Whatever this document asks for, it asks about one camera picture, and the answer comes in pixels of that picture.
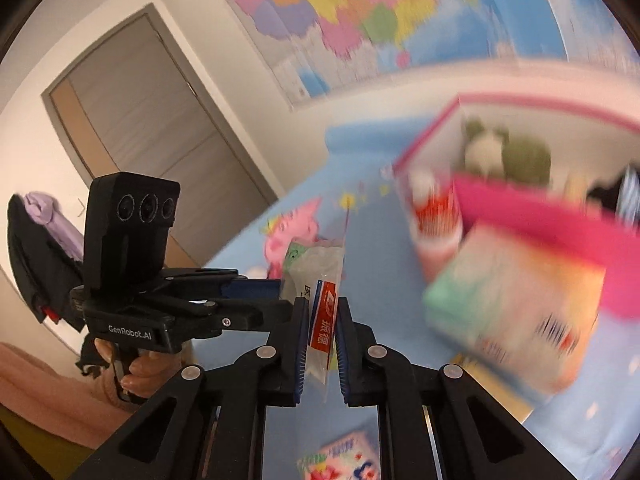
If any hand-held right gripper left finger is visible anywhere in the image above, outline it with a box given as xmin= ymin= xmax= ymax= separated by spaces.
xmin=65 ymin=297 xmax=311 ymax=480

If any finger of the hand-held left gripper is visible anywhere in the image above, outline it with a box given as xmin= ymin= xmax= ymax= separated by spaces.
xmin=160 ymin=267 xmax=284 ymax=302
xmin=190 ymin=300 xmax=295 ymax=335

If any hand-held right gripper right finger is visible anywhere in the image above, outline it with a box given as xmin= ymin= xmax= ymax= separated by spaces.
xmin=336 ymin=296 xmax=566 ymax=480

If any clear plastic red label packet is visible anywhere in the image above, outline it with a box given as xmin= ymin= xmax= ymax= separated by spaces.
xmin=280 ymin=240 xmax=347 ymax=402

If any pink cardboard box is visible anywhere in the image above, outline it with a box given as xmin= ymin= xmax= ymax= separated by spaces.
xmin=392 ymin=92 xmax=640 ymax=322

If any person's left forearm pink sleeve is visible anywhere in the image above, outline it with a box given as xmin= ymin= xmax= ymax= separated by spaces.
xmin=0 ymin=342 xmax=142 ymax=452

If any person's left hand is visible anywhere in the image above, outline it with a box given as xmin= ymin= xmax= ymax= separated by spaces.
xmin=94 ymin=337 xmax=187 ymax=405

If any black jacket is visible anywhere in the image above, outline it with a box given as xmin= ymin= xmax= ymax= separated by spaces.
xmin=7 ymin=192 xmax=89 ymax=332

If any purple cloth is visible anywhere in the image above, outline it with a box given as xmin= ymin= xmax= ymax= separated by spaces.
xmin=24 ymin=191 xmax=86 ymax=262

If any colourful picture book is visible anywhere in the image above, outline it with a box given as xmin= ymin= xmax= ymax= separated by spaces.
xmin=297 ymin=427 xmax=381 ymax=480

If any grey door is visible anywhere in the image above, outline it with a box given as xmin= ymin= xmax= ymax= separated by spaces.
xmin=42 ymin=2 xmax=279 ymax=272

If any pastel tissue pack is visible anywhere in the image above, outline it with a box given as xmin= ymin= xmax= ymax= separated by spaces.
xmin=422 ymin=222 xmax=609 ymax=397

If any olive green cloth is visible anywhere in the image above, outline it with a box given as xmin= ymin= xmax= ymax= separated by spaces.
xmin=0 ymin=402 xmax=96 ymax=480

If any green white plush toy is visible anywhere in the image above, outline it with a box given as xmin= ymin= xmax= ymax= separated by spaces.
xmin=460 ymin=117 xmax=554 ymax=187

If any dark striped cloth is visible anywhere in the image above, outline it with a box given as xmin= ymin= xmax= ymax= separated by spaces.
xmin=585 ymin=165 xmax=640 ymax=227

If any colourful wall map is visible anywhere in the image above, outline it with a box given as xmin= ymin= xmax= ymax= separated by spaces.
xmin=212 ymin=0 xmax=616 ymax=111

